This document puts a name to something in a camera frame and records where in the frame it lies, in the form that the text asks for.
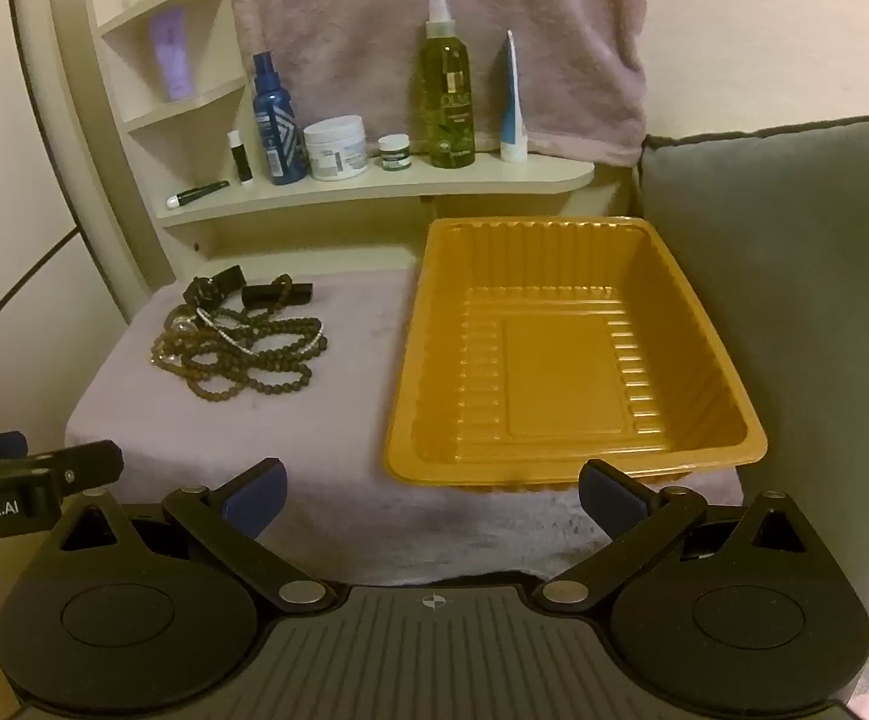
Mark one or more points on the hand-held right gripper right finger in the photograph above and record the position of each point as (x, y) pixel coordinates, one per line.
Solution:
(608, 499)

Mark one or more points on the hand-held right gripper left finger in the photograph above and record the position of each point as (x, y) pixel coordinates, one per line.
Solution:
(254, 501)

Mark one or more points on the yellow plastic tray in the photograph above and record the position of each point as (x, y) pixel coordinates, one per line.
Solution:
(554, 375)

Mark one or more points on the small crystal ornament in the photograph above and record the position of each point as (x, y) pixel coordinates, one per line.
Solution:
(181, 324)

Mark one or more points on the grey cushion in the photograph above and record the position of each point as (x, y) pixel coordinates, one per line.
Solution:
(779, 315)

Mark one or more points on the black cosmetic pen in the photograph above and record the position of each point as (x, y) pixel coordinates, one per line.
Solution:
(198, 193)

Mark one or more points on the white and black lip balm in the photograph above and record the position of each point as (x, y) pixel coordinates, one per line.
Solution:
(240, 157)

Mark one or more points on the cream corner shelf unit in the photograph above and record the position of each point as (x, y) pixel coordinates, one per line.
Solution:
(404, 180)

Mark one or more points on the white cream jar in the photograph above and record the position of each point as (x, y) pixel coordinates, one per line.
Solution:
(335, 150)

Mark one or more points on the small green label jar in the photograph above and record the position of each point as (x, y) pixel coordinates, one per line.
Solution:
(394, 154)

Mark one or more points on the blue spray bottle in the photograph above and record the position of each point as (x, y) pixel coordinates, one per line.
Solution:
(278, 127)

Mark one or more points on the white and blue tube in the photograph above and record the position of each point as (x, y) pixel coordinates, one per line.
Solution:
(513, 127)

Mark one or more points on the purple tube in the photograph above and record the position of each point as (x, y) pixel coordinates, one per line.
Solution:
(172, 56)

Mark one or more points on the green spray bottle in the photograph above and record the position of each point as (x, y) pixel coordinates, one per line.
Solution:
(445, 90)

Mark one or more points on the mauve fleece towel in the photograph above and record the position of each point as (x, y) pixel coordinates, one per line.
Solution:
(344, 30)

